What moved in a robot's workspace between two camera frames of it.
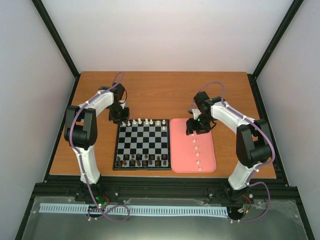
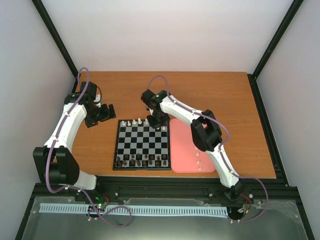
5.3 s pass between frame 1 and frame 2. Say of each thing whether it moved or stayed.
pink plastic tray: stayed
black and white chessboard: stayed
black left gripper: moved
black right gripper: moved
